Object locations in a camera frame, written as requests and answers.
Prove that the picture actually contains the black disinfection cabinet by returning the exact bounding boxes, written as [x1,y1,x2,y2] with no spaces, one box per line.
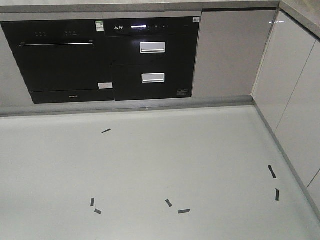
[104,16,200,101]

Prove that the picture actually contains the grey cabinet door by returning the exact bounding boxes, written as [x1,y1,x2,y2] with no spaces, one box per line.
[192,10,276,98]

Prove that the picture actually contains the white side cabinet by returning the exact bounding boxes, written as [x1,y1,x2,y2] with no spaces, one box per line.
[250,9,320,201]

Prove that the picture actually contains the black floor tape strip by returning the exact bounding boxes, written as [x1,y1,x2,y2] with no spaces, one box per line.
[275,188,280,202]

